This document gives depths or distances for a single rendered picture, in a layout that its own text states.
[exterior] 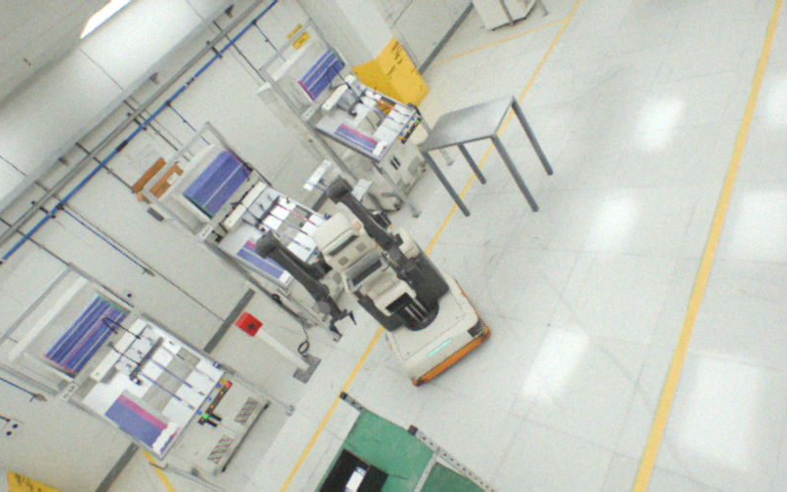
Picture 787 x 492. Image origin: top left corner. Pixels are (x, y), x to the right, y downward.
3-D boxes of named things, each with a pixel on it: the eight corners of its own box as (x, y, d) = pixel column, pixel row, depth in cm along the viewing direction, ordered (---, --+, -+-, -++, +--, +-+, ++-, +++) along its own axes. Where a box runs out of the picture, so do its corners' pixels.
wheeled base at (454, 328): (393, 328, 366) (375, 310, 352) (457, 280, 358) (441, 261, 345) (418, 391, 309) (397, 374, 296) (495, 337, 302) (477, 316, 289)
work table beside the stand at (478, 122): (537, 211, 363) (492, 134, 320) (465, 217, 413) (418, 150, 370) (554, 172, 383) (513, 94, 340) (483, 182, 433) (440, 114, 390)
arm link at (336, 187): (336, 166, 214) (319, 180, 215) (345, 181, 204) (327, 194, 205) (386, 220, 244) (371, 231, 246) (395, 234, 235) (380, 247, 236)
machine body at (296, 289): (361, 269, 454) (321, 228, 421) (321, 329, 427) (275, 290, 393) (325, 265, 503) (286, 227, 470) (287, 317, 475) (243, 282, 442)
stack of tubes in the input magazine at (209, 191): (251, 172, 389) (227, 148, 374) (212, 217, 369) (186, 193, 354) (245, 173, 398) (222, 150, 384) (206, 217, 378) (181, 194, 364)
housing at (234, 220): (269, 193, 410) (267, 184, 398) (235, 235, 391) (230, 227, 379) (263, 189, 412) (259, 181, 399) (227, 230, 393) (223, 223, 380)
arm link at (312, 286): (271, 231, 215) (253, 246, 216) (271, 237, 210) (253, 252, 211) (330, 285, 238) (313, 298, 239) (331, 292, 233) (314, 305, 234)
